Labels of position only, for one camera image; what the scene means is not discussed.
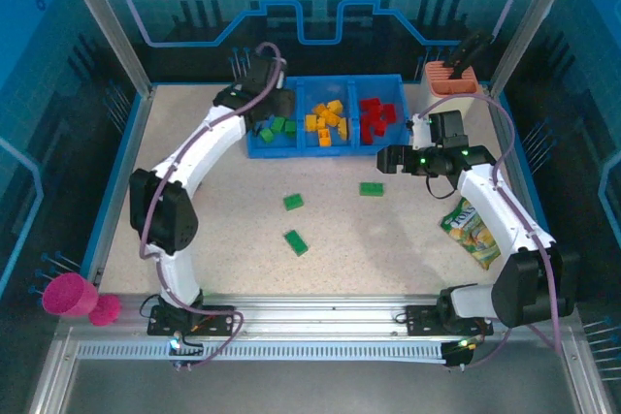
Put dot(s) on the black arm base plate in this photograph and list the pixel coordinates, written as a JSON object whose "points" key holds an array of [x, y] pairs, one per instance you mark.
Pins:
{"points": [[218, 314], [419, 319]]}

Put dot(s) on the magenta ball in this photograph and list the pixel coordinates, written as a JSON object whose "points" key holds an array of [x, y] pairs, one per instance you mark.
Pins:
{"points": [[104, 309]]}

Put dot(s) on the green yellow candy bag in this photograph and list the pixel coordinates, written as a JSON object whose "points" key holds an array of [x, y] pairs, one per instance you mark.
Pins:
{"points": [[473, 234]]}

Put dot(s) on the small red lego brick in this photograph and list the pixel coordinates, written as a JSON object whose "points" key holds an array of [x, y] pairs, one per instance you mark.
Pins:
{"points": [[367, 136]]}

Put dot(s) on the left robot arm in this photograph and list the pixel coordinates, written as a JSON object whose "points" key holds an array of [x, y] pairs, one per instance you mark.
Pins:
{"points": [[204, 142]]}

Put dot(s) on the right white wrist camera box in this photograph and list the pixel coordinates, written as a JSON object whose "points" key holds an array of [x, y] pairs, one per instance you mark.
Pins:
{"points": [[419, 132]]}

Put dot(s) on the green sloped lego brick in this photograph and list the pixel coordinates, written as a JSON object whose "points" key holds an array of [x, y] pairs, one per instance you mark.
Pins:
{"points": [[266, 135]]}

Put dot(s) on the small green lego brick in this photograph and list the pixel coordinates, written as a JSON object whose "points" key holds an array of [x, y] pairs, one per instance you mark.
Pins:
{"points": [[277, 124], [293, 201]]}

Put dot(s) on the orange arch lego brick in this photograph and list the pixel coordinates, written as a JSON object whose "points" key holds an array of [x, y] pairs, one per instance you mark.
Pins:
{"points": [[320, 109]]}

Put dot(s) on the long green lego brick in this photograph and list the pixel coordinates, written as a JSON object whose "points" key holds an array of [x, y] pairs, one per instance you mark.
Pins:
{"points": [[371, 188], [290, 128], [296, 242]]}

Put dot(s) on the aluminium mounting rail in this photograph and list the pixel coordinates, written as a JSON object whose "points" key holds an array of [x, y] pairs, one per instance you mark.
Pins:
{"points": [[315, 317]]}

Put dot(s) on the small black electronics box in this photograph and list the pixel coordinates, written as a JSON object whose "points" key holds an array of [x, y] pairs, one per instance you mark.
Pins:
{"points": [[186, 350], [461, 350]]}

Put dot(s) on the magenta cup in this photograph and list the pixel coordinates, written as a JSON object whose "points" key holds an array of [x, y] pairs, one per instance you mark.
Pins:
{"points": [[65, 295]]}

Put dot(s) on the long orange lego brick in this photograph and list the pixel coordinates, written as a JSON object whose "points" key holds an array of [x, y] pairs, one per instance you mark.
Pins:
{"points": [[332, 118], [311, 123]]}

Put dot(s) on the aluminium table edge rail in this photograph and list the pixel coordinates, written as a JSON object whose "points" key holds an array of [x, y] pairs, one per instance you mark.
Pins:
{"points": [[517, 181], [142, 108]]}

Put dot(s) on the small orange lego brick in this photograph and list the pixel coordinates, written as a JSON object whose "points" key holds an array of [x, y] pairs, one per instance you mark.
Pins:
{"points": [[335, 106], [343, 127], [324, 137]]}

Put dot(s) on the aluminium frame post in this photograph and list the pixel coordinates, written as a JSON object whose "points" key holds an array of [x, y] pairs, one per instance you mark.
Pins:
{"points": [[107, 21], [532, 21]]}

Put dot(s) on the grey metal panel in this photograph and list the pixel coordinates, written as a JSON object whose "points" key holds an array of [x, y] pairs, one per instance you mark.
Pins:
{"points": [[315, 390]]}

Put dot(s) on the orange sloped lego brick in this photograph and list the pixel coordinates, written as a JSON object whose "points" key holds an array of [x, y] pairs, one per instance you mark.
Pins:
{"points": [[321, 124]]}

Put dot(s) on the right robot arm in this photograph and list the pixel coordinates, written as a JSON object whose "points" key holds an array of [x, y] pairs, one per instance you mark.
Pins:
{"points": [[504, 220]]}

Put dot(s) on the cream knife block pink top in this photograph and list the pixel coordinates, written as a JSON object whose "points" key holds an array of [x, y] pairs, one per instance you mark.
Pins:
{"points": [[448, 104]]}

